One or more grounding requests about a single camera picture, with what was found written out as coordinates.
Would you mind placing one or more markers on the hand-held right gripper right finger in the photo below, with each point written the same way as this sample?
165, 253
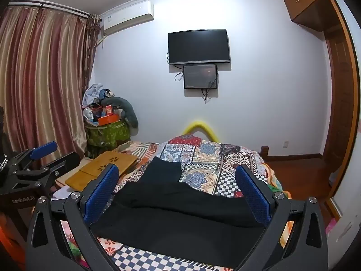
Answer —
253, 194

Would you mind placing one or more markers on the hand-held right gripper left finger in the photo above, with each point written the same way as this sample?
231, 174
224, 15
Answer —
101, 194

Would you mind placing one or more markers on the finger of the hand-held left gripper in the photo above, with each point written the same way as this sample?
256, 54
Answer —
43, 149
65, 162

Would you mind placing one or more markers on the black pants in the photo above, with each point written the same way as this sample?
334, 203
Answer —
180, 225

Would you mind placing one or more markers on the folded dark teal pants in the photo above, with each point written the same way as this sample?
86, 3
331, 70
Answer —
162, 172

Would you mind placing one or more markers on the orange floral quilt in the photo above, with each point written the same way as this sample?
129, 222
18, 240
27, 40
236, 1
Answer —
275, 176

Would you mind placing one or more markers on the white crumpled cloth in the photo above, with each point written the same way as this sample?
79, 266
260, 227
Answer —
60, 193

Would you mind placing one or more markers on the wooden lap desk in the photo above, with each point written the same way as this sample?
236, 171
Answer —
104, 161

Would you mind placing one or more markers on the green bag with clutter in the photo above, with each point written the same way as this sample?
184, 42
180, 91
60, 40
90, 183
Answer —
107, 137

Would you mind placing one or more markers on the white toy figure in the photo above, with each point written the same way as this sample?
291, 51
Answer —
88, 114

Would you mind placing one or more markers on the orange box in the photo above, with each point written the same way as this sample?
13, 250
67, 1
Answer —
108, 119

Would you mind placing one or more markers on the patchwork printed blanket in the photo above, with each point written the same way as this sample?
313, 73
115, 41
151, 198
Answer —
203, 152

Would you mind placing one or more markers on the small red box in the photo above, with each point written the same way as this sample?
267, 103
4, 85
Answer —
108, 110

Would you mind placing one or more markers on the striped pink curtain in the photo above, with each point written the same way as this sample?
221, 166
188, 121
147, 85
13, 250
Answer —
42, 76

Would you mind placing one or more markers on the pile of pale clothes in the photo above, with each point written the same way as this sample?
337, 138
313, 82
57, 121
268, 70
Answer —
93, 93

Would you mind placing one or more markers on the grey plush toy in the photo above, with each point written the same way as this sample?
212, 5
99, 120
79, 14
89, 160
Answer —
131, 113

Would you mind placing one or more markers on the yellow foam tube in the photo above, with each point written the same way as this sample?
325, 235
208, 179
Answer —
197, 124

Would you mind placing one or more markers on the wooden door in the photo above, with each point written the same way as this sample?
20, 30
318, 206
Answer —
341, 96

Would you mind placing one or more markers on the white air conditioner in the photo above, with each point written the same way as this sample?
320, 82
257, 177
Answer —
127, 19

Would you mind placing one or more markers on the wooden overhead cabinet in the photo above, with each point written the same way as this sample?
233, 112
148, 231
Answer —
304, 2

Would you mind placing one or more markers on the dark wooden bed post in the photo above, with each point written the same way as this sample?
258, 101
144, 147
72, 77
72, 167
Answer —
264, 152

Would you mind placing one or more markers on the small black wall monitor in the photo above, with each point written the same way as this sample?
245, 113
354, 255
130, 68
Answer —
200, 76

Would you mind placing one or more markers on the curtain rail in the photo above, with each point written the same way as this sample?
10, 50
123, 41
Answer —
56, 7

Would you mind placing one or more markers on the black wall television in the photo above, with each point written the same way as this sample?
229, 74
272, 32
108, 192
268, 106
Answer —
197, 46

